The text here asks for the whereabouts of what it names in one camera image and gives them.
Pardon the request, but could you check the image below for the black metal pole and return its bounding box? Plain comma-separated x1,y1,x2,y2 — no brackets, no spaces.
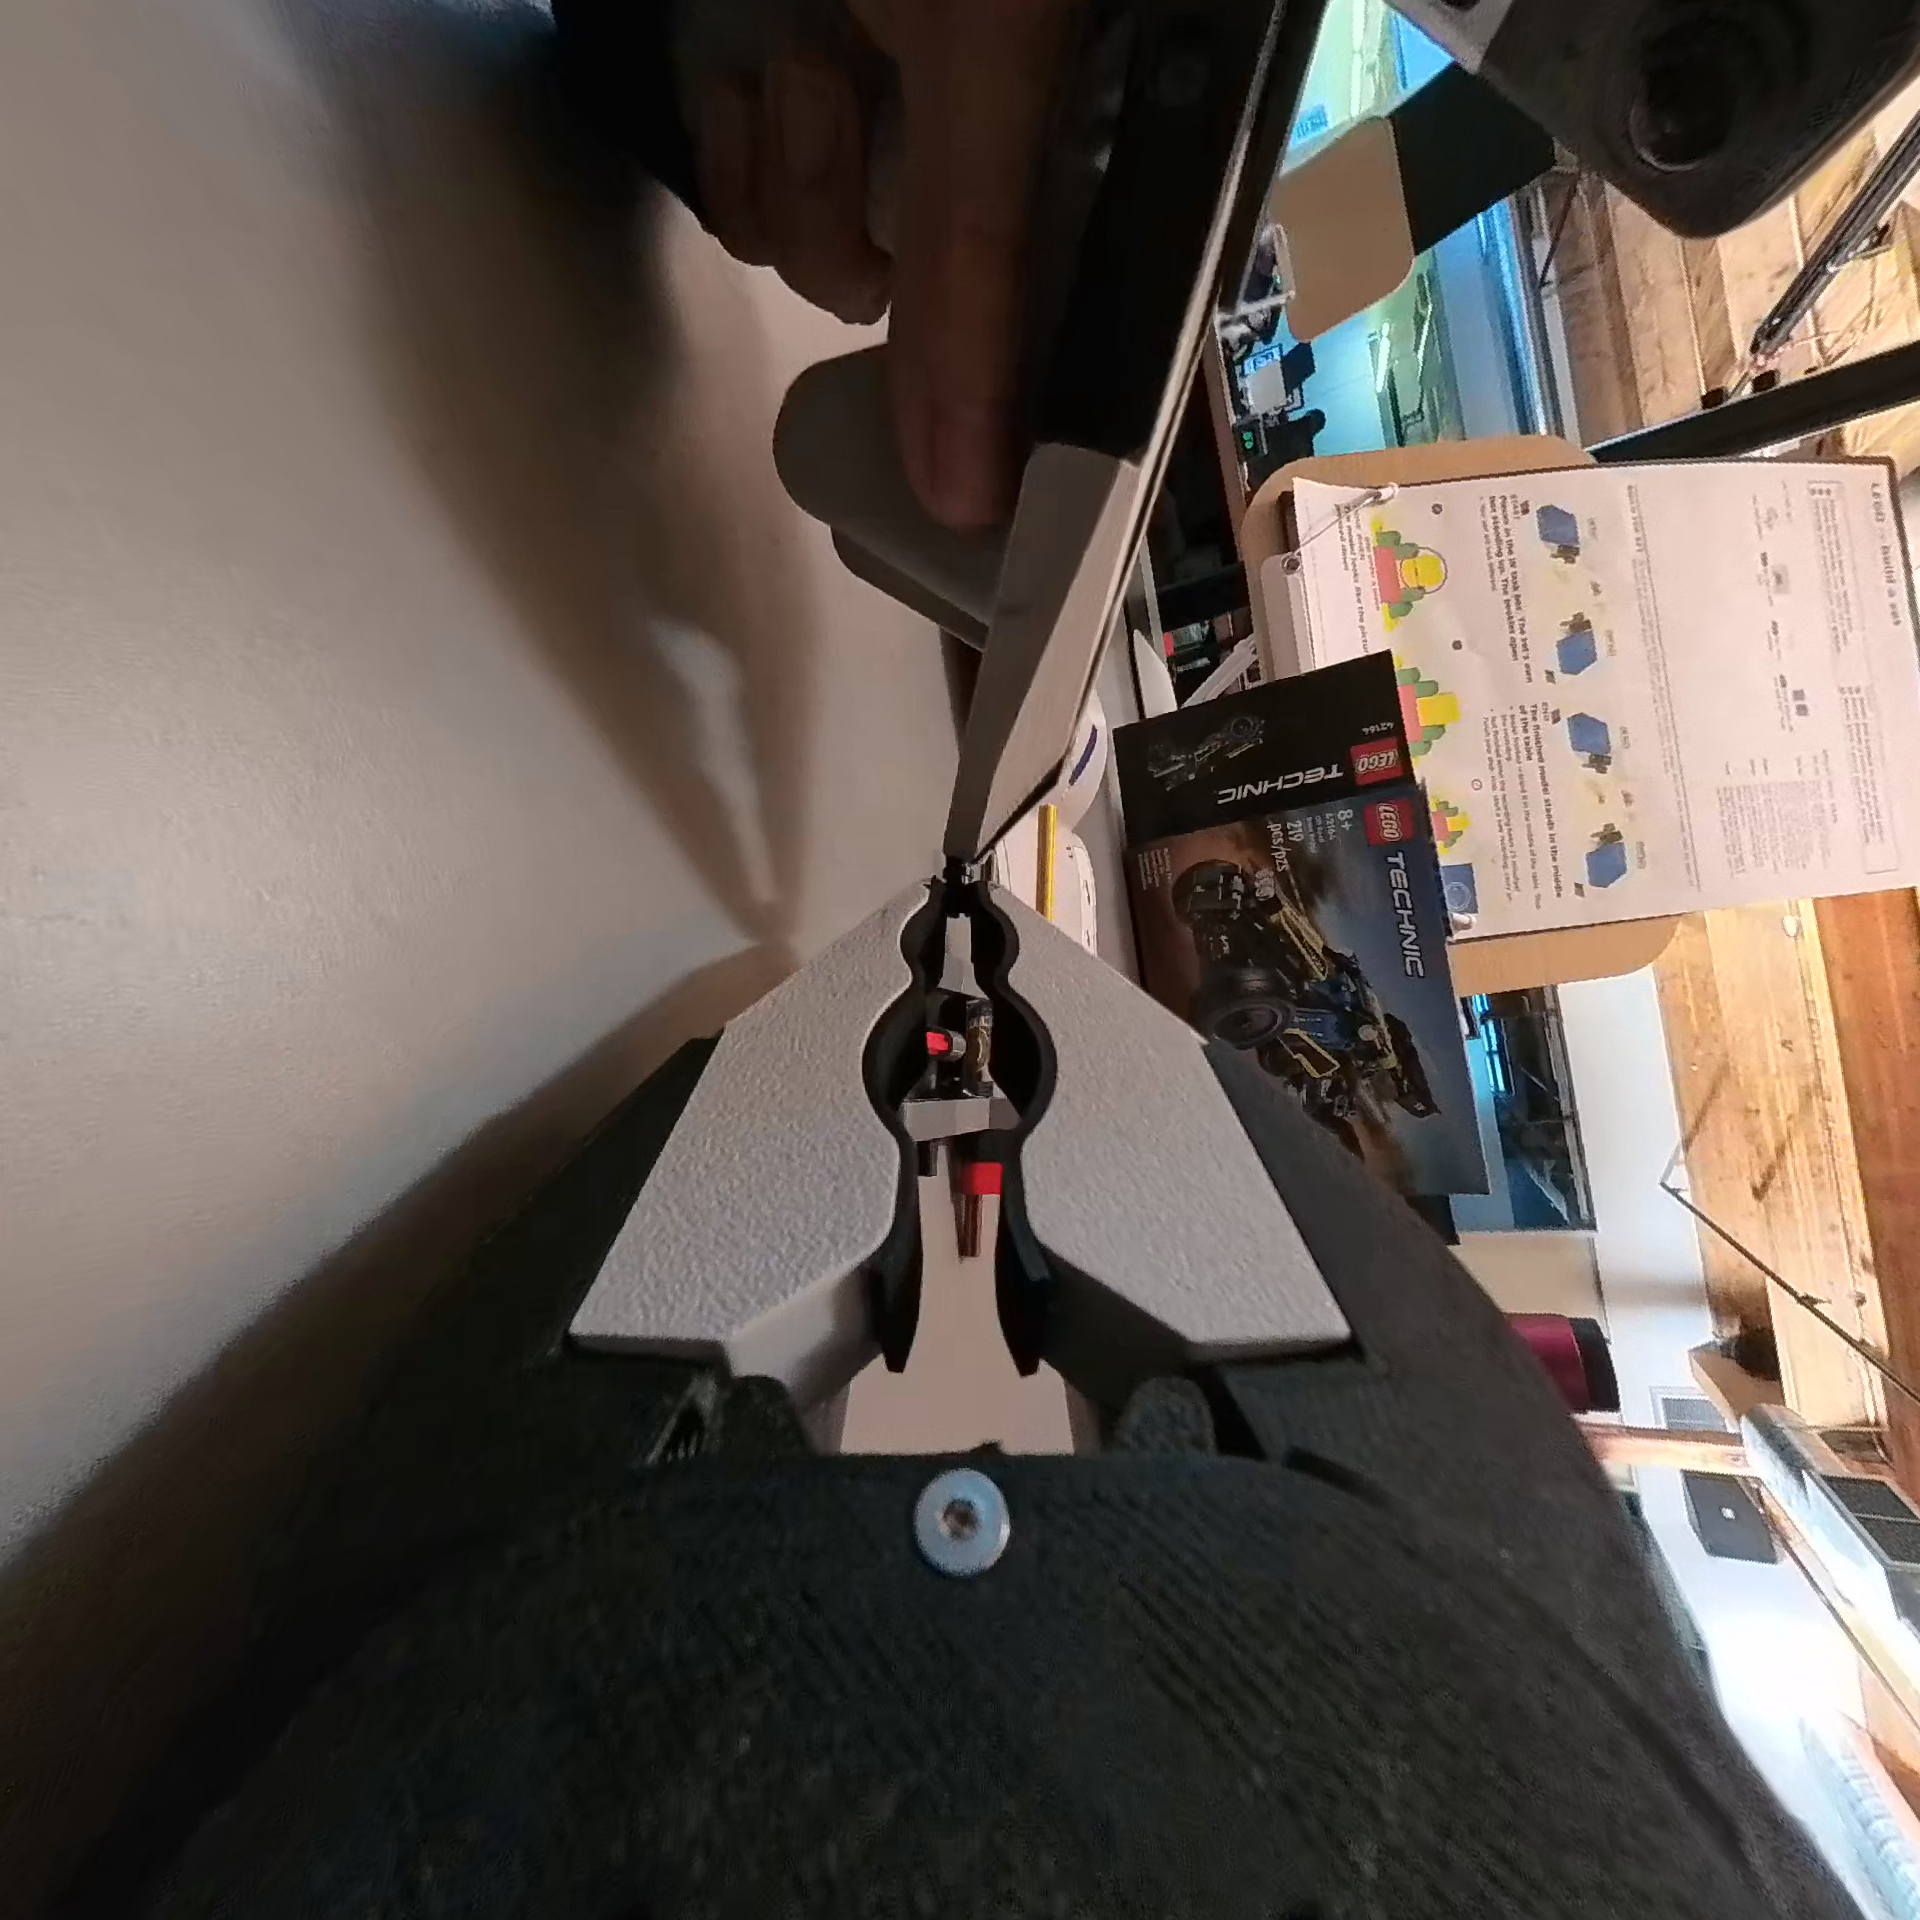
1591,342,1920,460

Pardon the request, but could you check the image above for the brown cardboard board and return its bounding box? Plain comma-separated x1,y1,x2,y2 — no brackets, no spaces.
1266,116,1420,345

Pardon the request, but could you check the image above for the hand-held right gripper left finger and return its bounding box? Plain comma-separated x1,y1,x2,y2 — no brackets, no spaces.
569,883,962,1414

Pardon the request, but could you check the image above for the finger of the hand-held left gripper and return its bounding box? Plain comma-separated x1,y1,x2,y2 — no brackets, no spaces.
942,441,1167,868

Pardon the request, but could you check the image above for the dark red tumbler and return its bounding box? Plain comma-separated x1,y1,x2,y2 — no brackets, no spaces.
1505,1310,1625,1417

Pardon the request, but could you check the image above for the toy car set box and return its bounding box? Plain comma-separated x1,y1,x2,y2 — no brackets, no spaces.
1114,651,1498,1201

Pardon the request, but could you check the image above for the small lego assembly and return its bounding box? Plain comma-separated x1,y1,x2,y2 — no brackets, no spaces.
900,862,1004,1259

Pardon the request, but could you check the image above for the person's left hand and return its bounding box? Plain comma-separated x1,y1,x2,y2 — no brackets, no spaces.
668,0,1085,534

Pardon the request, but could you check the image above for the open instruction booklet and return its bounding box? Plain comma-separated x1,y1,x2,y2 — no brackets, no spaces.
1036,703,1146,998

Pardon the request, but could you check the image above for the instruction poster on cardboard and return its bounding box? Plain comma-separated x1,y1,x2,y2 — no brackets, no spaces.
1242,433,1920,1000

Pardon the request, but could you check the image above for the black monitor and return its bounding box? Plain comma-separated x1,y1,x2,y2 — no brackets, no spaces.
1381,88,1559,255

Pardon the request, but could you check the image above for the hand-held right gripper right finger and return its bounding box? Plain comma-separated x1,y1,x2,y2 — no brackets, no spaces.
972,884,1353,1414

